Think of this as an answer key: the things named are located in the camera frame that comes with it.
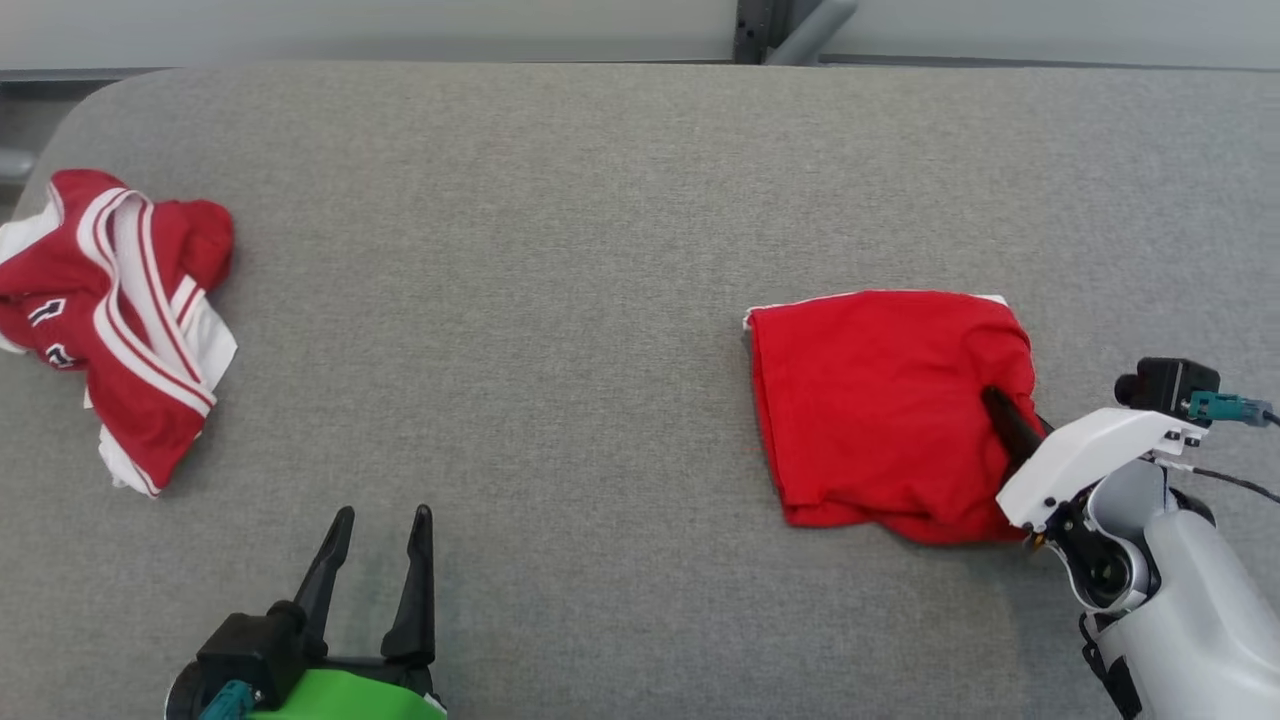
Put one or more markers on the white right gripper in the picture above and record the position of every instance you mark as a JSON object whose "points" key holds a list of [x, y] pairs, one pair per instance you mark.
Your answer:
{"points": [[1090, 450]]}

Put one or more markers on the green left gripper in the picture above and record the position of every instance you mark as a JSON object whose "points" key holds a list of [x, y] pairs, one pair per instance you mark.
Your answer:
{"points": [[350, 700]]}

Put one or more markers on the teal right camera connector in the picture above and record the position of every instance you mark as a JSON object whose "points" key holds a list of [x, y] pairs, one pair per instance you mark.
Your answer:
{"points": [[1225, 408]]}

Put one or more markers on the grey wall base rail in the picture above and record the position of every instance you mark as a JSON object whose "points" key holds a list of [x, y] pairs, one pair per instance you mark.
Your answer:
{"points": [[60, 82]]}

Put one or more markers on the red jersey with white stripes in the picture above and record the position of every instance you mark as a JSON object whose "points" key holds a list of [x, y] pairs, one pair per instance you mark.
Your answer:
{"points": [[140, 380]]}

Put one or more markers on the teal left camera connector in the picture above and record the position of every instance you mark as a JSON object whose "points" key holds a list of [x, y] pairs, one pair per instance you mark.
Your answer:
{"points": [[225, 703]]}

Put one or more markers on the dark grey hinge plate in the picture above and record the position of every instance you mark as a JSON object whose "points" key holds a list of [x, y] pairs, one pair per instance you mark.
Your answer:
{"points": [[755, 35]]}

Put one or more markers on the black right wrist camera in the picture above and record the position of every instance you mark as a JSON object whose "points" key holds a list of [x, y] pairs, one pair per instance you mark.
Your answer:
{"points": [[1165, 385]]}

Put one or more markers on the red garment with white trim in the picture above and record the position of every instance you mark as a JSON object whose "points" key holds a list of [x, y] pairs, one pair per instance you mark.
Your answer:
{"points": [[870, 400]]}

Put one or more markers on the grey fabric sofa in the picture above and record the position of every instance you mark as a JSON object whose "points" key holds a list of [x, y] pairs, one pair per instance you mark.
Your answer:
{"points": [[550, 300]]}

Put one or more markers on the teal camera connector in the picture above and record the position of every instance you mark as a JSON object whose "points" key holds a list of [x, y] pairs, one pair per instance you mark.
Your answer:
{"points": [[225, 703], [1225, 408]]}

